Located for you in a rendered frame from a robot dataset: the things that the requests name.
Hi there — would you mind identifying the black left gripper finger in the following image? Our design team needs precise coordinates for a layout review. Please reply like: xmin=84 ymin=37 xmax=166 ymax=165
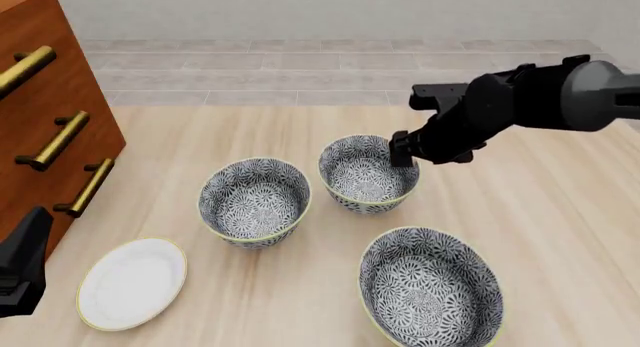
xmin=0 ymin=206 xmax=54 ymax=285

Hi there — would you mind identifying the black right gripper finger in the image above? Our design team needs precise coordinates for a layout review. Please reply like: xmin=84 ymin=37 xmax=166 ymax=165
xmin=391 ymin=146 xmax=420 ymax=170

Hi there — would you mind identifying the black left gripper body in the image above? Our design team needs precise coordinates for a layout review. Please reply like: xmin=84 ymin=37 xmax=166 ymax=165
xmin=0 ymin=270 xmax=49 ymax=319

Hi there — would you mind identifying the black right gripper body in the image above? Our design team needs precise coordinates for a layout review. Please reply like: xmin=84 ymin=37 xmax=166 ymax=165
xmin=389 ymin=130 xmax=425 ymax=159

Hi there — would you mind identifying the large black patterned bowl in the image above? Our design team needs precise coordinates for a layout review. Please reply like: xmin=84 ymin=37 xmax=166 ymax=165
xmin=358 ymin=226 xmax=507 ymax=347

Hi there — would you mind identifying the white plate with yellow rim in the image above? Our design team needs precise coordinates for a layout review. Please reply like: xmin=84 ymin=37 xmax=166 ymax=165
xmin=75 ymin=236 xmax=189 ymax=332

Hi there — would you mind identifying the wooden cabinet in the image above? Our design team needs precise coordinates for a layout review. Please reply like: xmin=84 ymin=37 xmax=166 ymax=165
xmin=0 ymin=0 xmax=127 ymax=263

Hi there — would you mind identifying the long brass drawer handle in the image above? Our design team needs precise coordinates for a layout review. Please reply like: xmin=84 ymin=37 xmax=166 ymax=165
xmin=0 ymin=45 xmax=57 ymax=101

